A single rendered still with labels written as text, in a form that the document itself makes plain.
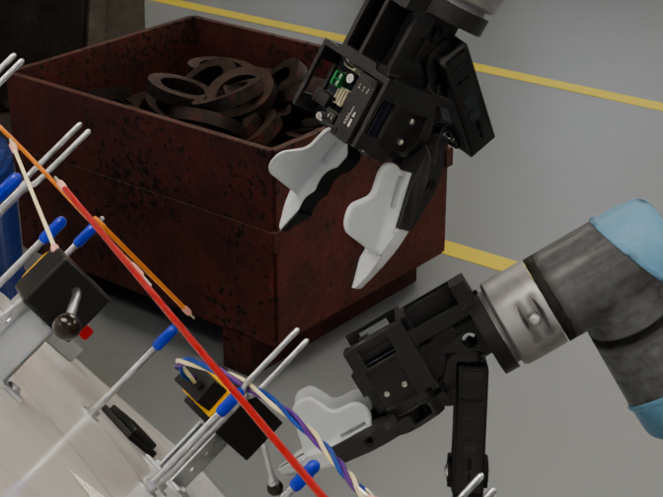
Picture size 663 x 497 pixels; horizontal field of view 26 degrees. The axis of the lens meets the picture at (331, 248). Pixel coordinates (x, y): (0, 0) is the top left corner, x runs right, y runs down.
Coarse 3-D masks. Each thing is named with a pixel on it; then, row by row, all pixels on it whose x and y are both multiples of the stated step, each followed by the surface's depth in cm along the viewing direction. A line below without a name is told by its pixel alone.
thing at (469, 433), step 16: (464, 368) 114; (480, 368) 114; (464, 384) 114; (480, 384) 114; (464, 400) 114; (480, 400) 114; (464, 416) 114; (480, 416) 114; (464, 432) 114; (480, 432) 114; (464, 448) 115; (480, 448) 115; (448, 464) 116; (464, 464) 115; (480, 464) 115; (448, 480) 116; (464, 480) 115; (480, 496) 115
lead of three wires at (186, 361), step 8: (176, 360) 100; (184, 360) 99; (192, 360) 98; (176, 368) 101; (184, 368) 102; (200, 368) 98; (208, 368) 97; (184, 376) 103; (192, 376) 104; (232, 376) 97; (240, 376) 97; (240, 384) 96
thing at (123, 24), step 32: (0, 0) 443; (32, 0) 451; (64, 0) 459; (96, 0) 466; (128, 0) 478; (0, 32) 446; (32, 32) 454; (64, 32) 463; (96, 32) 470; (128, 32) 482; (0, 96) 453
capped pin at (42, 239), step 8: (56, 224) 94; (64, 224) 95; (56, 232) 95; (40, 240) 94; (48, 240) 94; (32, 248) 94; (24, 256) 94; (16, 264) 94; (8, 272) 94; (0, 280) 94
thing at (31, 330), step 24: (48, 264) 75; (72, 264) 73; (24, 288) 75; (48, 288) 73; (72, 288) 74; (96, 288) 74; (24, 312) 74; (48, 312) 73; (72, 312) 71; (96, 312) 74; (0, 336) 74; (24, 336) 74; (48, 336) 75; (72, 336) 69; (0, 360) 74; (24, 360) 75; (0, 384) 74
